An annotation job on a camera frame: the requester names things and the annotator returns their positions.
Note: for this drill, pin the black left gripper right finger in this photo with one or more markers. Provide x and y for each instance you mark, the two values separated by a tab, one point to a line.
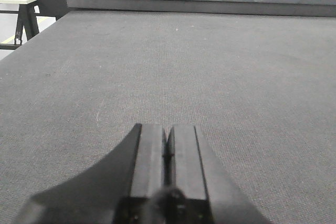
210	193

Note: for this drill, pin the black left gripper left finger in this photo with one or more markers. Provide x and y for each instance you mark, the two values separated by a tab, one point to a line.
126	177

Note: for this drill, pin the grey side table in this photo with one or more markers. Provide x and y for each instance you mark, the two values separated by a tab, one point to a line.
26	19

